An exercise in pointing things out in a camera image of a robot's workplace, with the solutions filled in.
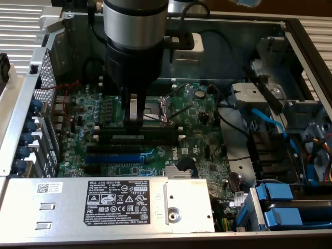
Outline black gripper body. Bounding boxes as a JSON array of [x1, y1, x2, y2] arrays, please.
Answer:
[[105, 38, 165, 90]]

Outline green RAM stick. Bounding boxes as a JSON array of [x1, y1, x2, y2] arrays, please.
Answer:
[[99, 129, 180, 143]]

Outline black RAM slot white latches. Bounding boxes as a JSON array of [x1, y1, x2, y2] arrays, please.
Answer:
[[92, 134, 186, 145], [93, 125, 184, 135], [98, 75, 176, 88], [98, 82, 177, 97]]

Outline CPU socket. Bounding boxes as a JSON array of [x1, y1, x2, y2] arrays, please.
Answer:
[[144, 95, 173, 127]]

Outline long black expansion slot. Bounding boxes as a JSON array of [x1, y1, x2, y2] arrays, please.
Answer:
[[87, 144, 142, 155]]

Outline blue expansion slot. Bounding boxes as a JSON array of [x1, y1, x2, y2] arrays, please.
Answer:
[[85, 154, 142, 164]]

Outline thin metal locking lever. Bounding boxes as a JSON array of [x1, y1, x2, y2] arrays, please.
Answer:
[[169, 101, 195, 119]]

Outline grey metal PC case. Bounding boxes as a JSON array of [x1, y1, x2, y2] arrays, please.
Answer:
[[0, 9, 332, 247]]

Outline metal port blocks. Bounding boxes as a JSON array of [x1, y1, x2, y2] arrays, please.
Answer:
[[51, 95, 76, 130]]

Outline short black expansion slot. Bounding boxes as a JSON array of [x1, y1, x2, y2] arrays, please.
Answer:
[[84, 164, 102, 175]]

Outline green motherboard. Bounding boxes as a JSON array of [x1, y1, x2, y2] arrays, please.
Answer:
[[56, 82, 244, 216]]

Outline black angled SATA connector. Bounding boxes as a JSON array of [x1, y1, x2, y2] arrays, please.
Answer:
[[176, 157, 196, 172]]

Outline silver finned chipset heatsink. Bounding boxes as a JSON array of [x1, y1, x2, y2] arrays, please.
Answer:
[[164, 165, 194, 179]]

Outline blue card retainer clip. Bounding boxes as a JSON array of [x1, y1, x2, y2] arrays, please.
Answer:
[[20, 132, 34, 146], [17, 145, 31, 159], [30, 100, 44, 114], [24, 120, 37, 133], [12, 158, 26, 172]]

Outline black box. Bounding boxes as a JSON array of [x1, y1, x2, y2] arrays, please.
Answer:
[[51, 0, 89, 8]]

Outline black power supply label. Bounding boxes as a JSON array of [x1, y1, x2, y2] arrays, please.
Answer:
[[83, 180, 151, 226]]

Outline white QR code sticker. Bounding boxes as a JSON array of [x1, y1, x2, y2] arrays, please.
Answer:
[[36, 182, 64, 194]]

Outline silver power supply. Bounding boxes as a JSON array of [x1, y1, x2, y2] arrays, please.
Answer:
[[1, 177, 216, 233]]

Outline black part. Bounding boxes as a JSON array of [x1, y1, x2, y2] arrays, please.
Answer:
[[0, 52, 10, 84]]

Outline black diagonal strut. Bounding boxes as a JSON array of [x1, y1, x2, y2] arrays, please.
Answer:
[[242, 66, 284, 112]]

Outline black ribbed plastic block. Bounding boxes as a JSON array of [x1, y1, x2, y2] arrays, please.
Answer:
[[247, 131, 299, 182]]

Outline blue grey disk cage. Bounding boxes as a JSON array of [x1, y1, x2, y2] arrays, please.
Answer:
[[234, 188, 270, 233]]

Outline grey metal disk bay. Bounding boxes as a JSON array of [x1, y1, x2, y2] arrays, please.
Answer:
[[248, 36, 332, 182]]

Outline blue disk carrier latch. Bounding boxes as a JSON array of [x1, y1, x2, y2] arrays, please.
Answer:
[[263, 207, 303, 230], [255, 183, 294, 202]]

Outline black looped cable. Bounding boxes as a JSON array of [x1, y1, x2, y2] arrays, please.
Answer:
[[82, 57, 105, 80]]

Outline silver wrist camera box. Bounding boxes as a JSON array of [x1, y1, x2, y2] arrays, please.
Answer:
[[170, 32, 203, 66]]

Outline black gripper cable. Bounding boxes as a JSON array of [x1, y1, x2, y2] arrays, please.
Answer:
[[87, 0, 109, 45]]

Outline black camera cable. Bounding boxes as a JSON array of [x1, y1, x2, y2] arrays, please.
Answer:
[[180, 0, 211, 33]]

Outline thin red wire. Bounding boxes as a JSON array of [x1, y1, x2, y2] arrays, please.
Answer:
[[40, 79, 81, 122]]

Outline black wire with connector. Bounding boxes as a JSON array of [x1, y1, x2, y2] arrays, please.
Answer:
[[199, 29, 241, 78]]

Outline aluminium clamp bracket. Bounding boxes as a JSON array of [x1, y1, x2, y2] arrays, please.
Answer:
[[38, 6, 65, 36]]

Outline silver metal bracket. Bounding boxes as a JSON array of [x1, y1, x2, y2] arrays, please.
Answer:
[[231, 82, 269, 109]]

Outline blue SATA wire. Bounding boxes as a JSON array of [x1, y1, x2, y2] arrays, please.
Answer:
[[240, 102, 316, 187]]

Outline yellow black power wires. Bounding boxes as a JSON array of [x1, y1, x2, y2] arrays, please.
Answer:
[[215, 216, 233, 232]]

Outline orange yellow power wires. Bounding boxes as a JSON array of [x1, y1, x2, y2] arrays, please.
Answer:
[[306, 137, 332, 182]]

